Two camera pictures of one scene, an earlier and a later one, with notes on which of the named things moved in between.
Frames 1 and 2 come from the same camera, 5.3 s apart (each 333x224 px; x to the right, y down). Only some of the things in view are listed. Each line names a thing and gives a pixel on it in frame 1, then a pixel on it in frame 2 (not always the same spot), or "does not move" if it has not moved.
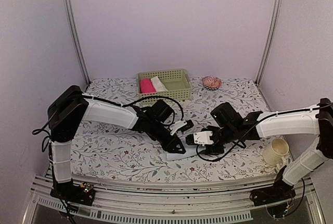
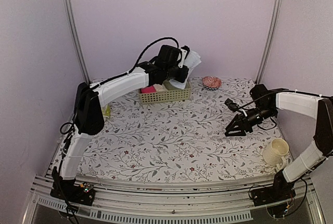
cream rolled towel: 158,84 does not move
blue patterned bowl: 211,88 does not move
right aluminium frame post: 271,28 does not move
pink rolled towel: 146,86 does not move
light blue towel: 190,151 → 193,60
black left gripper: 171,148 → 182,77
